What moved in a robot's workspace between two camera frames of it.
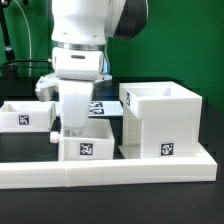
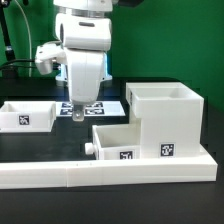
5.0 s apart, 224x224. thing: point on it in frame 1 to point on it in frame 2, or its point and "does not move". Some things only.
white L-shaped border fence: x=192 y=167 does not move
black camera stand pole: x=9 y=52 does not move
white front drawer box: x=92 y=142 to x=115 y=142
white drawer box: x=28 y=116 does not move
